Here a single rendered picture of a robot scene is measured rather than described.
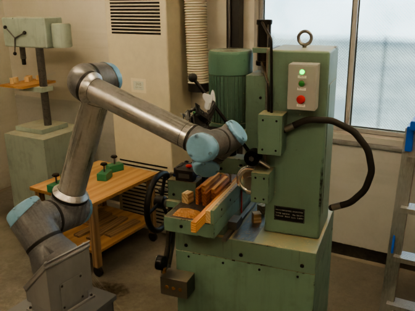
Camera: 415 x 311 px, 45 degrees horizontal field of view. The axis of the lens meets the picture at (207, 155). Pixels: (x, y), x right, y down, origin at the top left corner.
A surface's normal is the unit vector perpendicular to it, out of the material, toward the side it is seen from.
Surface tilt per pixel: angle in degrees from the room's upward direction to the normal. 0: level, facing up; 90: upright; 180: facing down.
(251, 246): 90
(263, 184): 90
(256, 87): 90
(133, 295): 0
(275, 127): 90
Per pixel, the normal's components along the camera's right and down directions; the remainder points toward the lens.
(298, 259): -0.37, 0.29
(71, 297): 0.82, 0.16
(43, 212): 0.64, -0.58
